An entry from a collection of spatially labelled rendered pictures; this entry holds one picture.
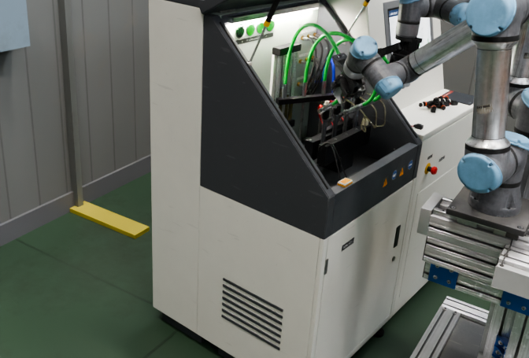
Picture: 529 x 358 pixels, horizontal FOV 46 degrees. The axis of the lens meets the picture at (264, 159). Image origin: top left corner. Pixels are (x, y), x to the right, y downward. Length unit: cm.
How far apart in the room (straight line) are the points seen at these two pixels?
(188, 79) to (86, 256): 148
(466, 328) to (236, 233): 109
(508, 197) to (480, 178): 20
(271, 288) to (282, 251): 18
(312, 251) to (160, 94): 85
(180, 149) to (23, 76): 128
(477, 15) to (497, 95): 21
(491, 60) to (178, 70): 116
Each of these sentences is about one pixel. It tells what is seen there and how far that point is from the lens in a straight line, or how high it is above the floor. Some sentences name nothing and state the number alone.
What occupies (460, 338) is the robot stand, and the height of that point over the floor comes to 21.
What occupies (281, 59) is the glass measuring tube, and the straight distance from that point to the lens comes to 252.
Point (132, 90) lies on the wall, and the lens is 411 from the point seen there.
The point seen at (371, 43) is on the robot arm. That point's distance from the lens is 189.
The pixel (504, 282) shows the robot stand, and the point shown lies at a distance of 189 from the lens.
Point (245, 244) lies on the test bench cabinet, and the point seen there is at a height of 63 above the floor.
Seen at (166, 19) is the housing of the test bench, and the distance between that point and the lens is 237.
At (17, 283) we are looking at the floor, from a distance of 338.
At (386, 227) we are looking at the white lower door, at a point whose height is 64.
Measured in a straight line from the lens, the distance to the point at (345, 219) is 222.
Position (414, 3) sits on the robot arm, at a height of 155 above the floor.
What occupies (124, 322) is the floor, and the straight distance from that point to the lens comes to 304.
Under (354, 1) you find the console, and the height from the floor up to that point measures 145.
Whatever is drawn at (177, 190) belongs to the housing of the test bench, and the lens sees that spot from 255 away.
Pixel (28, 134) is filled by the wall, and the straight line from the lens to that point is 361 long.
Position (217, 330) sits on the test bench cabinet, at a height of 16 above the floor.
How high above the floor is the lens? 188
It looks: 24 degrees down
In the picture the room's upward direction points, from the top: 4 degrees clockwise
